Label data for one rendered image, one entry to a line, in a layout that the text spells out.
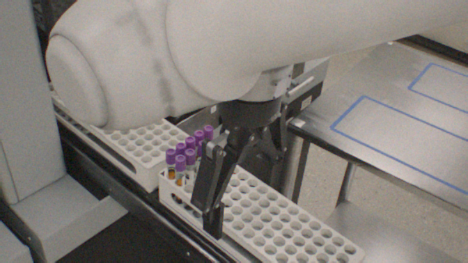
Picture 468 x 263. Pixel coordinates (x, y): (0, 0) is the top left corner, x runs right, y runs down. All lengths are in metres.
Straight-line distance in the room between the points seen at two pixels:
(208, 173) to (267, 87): 0.13
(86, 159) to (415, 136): 0.59
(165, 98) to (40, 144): 0.54
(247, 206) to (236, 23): 0.43
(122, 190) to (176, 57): 0.51
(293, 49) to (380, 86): 0.78
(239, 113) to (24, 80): 0.36
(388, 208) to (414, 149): 1.07
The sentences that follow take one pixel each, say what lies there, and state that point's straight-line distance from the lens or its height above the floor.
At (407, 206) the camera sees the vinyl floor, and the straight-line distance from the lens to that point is 2.03.
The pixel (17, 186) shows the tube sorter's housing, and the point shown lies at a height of 0.78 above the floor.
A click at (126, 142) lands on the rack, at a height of 0.86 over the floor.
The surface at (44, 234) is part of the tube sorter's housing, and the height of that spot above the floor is 0.73.
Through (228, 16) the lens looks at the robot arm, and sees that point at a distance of 0.32.
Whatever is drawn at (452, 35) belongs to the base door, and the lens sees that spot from 3.02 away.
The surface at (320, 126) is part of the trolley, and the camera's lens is 0.93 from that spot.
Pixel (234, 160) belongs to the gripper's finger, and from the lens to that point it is 0.60.
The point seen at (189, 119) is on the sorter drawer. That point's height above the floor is 0.80.
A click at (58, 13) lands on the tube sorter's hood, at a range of 0.76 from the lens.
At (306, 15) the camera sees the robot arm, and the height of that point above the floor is 1.25.
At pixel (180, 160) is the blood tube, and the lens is 0.67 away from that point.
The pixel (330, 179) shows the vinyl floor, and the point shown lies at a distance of 2.03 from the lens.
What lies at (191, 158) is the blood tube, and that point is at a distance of 0.68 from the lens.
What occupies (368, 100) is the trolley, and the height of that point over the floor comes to 0.82.
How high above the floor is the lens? 1.38
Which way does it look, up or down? 39 degrees down
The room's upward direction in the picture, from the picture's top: 5 degrees clockwise
